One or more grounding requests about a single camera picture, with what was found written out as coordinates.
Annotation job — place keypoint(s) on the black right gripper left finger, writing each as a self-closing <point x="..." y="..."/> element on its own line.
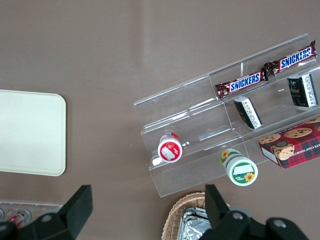
<point x="75" y="212"/>

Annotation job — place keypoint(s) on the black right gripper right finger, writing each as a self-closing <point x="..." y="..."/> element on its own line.
<point x="217" y="212"/>

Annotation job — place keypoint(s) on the silver foil tray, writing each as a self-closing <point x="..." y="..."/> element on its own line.
<point x="192" y="227"/>

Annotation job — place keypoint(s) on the light tan wicker basket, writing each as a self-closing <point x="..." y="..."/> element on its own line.
<point x="175" y="212"/>

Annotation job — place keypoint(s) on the beige plastic serving tray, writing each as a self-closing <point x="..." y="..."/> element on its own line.
<point x="30" y="132"/>

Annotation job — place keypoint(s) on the clear acrylic bottle rack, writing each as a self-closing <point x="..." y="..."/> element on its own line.
<point x="37" y="206"/>

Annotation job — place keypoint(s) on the green sunflower yogurt cup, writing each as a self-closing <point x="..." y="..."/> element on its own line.
<point x="241" y="171"/>

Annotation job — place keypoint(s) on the red strawberry yogurt cup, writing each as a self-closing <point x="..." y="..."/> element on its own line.
<point x="170" y="150"/>

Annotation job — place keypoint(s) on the small black white carton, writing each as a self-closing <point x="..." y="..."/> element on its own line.
<point x="248" y="112"/>
<point x="302" y="90"/>

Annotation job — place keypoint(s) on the red tartan cookie box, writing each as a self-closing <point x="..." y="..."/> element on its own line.
<point x="300" y="145"/>

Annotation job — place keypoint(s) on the clear acrylic stepped shelf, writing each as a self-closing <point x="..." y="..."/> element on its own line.
<point x="272" y="105"/>
<point x="180" y="110"/>

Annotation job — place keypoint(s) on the Snickers chocolate bar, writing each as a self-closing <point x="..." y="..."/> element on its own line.
<point x="245" y="83"/>
<point x="295" y="58"/>

